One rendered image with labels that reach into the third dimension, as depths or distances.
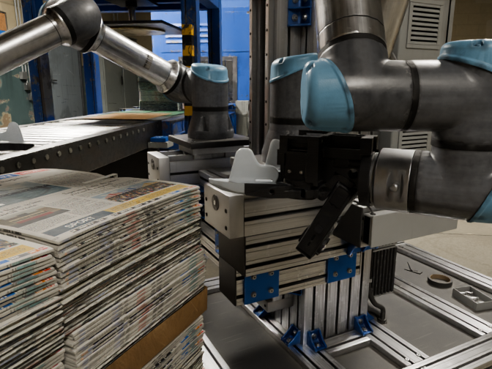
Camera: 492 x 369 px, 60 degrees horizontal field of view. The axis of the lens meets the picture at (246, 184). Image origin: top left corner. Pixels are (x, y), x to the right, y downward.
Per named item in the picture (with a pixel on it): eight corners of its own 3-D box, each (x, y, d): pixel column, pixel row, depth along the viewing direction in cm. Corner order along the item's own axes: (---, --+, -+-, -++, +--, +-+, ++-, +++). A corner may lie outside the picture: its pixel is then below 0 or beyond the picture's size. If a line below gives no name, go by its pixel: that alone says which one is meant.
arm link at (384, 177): (413, 204, 55) (403, 222, 48) (376, 200, 57) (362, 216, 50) (419, 146, 53) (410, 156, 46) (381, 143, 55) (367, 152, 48)
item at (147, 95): (179, 110, 300) (177, 72, 294) (138, 110, 304) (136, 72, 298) (192, 107, 337) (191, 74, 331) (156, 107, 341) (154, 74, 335)
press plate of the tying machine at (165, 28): (162, 25, 224) (162, 19, 223) (64, 27, 231) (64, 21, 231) (189, 36, 277) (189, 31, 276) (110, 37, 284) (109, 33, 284)
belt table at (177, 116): (171, 138, 230) (170, 119, 227) (59, 136, 238) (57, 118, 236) (202, 126, 297) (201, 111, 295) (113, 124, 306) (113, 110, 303)
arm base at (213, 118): (222, 132, 149) (222, 104, 147) (241, 138, 136) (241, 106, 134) (181, 135, 143) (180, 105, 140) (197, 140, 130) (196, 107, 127)
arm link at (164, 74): (206, 110, 144) (45, 26, 106) (181, 107, 154) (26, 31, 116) (217, 76, 145) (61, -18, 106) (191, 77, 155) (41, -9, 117)
